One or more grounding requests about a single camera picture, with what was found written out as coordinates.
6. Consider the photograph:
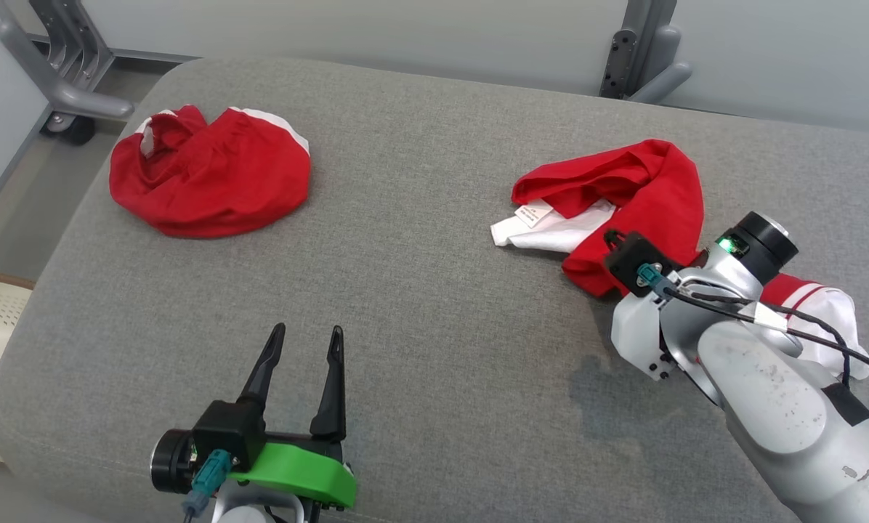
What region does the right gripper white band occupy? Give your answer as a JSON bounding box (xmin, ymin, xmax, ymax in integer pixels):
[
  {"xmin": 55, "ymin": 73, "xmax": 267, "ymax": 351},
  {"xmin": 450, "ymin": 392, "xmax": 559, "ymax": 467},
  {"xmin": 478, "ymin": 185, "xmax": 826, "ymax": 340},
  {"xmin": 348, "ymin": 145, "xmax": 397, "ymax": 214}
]
[{"xmin": 610, "ymin": 291, "xmax": 679, "ymax": 382}]

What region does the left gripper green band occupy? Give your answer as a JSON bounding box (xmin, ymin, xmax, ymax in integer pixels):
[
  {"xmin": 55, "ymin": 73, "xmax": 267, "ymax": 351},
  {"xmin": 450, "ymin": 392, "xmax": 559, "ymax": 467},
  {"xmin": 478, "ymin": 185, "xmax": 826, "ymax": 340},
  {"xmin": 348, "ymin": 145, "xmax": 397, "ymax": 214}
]
[{"xmin": 230, "ymin": 323, "xmax": 357, "ymax": 508}]

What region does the red white t-shirt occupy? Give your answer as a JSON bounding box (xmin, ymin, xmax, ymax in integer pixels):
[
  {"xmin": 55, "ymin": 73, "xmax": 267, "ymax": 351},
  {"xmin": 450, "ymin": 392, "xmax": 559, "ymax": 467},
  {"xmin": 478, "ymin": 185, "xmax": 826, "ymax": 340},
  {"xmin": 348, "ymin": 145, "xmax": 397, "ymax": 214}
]
[{"xmin": 490, "ymin": 139, "xmax": 869, "ymax": 380}]

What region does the red shorts white stripe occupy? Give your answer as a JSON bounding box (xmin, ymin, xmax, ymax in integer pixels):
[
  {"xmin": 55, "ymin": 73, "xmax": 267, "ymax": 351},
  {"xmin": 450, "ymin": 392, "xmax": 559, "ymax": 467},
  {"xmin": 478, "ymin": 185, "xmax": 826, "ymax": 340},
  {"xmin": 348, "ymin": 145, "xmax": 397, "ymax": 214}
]
[{"xmin": 109, "ymin": 105, "xmax": 312, "ymax": 239}]

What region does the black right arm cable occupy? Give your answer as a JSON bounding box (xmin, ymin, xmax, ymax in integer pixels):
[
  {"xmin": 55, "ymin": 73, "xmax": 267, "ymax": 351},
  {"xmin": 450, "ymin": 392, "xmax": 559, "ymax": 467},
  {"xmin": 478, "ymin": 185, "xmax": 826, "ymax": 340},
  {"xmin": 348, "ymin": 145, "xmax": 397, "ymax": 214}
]
[{"xmin": 636, "ymin": 263, "xmax": 869, "ymax": 389}]

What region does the grey metal stand post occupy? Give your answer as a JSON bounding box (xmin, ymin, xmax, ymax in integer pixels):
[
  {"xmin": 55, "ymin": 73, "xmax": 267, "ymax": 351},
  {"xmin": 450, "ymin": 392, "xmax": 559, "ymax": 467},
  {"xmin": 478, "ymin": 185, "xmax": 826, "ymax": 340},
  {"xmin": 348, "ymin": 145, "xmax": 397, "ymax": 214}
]
[{"xmin": 599, "ymin": 0, "xmax": 693, "ymax": 104}]

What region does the grey wheeled metal frame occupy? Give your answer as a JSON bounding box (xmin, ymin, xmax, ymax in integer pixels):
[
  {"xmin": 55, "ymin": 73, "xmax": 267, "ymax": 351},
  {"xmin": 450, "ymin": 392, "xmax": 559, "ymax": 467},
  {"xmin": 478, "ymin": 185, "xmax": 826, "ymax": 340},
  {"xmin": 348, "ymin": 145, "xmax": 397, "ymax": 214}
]
[{"xmin": 0, "ymin": 0, "xmax": 136, "ymax": 145}]

